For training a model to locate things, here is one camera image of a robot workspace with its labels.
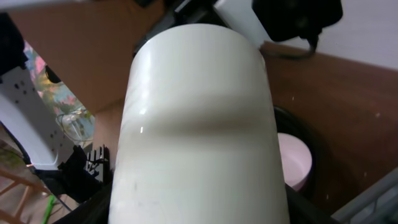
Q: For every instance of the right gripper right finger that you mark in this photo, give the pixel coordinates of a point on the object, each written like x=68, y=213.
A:
x=301, y=211

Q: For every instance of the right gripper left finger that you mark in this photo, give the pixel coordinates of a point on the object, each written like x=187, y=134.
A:
x=93, y=211

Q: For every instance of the pink bowl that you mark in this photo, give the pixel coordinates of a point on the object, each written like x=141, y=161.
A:
x=296, y=160

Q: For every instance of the white cup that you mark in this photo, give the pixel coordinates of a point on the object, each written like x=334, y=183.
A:
x=198, y=140

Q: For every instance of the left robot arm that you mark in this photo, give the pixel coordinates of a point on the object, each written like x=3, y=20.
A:
x=49, y=153

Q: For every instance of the grey plastic dishwasher rack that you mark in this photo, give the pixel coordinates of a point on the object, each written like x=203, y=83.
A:
x=377, y=204

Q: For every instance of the round black serving tray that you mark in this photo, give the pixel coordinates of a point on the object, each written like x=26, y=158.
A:
x=323, y=172

